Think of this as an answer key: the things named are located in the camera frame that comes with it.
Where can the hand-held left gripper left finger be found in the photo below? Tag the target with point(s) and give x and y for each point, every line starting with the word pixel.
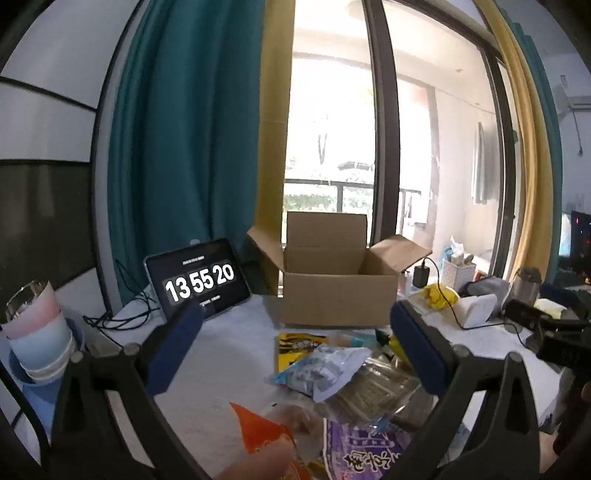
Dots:
pixel 178 346

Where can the brown cardboard box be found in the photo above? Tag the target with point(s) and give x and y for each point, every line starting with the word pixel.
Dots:
pixel 337 300

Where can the blue white snack bag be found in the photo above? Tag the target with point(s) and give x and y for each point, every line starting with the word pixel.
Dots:
pixel 323 369

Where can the purple snack bag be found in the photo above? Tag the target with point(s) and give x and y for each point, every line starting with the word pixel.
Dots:
pixel 360 452

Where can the orange snack bag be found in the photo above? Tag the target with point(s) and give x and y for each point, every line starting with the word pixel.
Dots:
pixel 258 434

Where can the white basket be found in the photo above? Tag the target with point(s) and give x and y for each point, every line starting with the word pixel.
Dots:
pixel 457 271

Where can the grey pouch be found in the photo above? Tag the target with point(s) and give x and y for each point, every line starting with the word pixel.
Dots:
pixel 485 287

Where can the white box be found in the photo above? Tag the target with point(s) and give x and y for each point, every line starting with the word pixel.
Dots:
pixel 475 311

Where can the white air conditioner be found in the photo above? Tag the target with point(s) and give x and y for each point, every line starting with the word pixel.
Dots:
pixel 579 104

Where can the pink cup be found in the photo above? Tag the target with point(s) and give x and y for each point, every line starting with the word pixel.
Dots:
pixel 32 309

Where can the tablet with clock display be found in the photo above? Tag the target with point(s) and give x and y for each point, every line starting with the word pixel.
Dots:
pixel 198 281

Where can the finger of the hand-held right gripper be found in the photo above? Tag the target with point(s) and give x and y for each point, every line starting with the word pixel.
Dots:
pixel 526 314

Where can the yellow packet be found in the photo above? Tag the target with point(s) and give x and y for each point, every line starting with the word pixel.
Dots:
pixel 438 295

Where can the computer monitor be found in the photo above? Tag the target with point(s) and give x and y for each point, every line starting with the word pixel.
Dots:
pixel 577 240

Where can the black window frame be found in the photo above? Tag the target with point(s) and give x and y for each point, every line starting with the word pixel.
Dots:
pixel 383 138

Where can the yellow green snack bag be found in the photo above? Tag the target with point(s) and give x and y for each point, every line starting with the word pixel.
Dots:
pixel 295 346

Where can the yellow curtain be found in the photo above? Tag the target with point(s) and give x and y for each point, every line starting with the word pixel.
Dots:
pixel 272 161
pixel 517 138

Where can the light blue cup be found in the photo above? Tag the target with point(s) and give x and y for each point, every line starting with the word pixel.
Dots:
pixel 44 346

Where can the clear cracker packet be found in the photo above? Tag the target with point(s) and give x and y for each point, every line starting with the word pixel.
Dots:
pixel 369 392
pixel 415 410

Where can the black balcony railing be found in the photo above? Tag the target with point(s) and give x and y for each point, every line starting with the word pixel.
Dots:
pixel 341 189

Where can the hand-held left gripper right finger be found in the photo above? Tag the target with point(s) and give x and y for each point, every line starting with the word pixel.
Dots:
pixel 418 350

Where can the small clear snack packet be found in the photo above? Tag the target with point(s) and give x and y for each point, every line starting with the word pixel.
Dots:
pixel 355 340

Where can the grey water bottle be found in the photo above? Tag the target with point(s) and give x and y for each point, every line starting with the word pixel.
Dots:
pixel 525 286

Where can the white hanging shirt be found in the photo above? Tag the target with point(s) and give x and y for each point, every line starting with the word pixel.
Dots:
pixel 481 161

